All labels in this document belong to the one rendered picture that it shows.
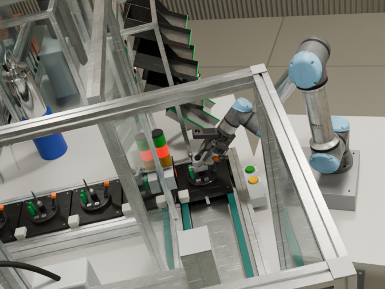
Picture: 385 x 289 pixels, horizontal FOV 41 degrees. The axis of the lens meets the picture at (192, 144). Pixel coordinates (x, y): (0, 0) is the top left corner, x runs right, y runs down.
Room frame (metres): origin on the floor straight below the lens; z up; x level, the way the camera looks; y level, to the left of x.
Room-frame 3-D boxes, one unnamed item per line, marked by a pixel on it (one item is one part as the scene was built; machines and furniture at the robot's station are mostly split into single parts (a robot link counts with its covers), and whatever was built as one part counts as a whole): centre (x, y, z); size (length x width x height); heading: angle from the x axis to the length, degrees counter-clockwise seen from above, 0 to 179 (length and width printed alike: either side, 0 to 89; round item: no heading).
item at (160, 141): (1.54, 0.12, 1.38); 0.05 x 0.05 x 0.05
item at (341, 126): (1.61, -0.59, 1.12); 0.13 x 0.12 x 0.14; 146
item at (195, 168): (1.73, 0.00, 1.06); 0.08 x 0.04 x 0.07; 87
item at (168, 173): (1.54, 0.12, 1.29); 0.12 x 0.05 x 0.25; 177
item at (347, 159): (1.62, -0.59, 1.00); 0.15 x 0.15 x 0.10
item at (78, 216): (1.75, 0.49, 1.01); 0.24 x 0.24 x 0.13; 87
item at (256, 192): (1.63, -0.22, 0.93); 0.21 x 0.07 x 0.06; 177
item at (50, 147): (2.36, 0.76, 0.99); 0.16 x 0.16 x 0.27
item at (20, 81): (2.36, 0.76, 1.32); 0.14 x 0.14 x 0.38
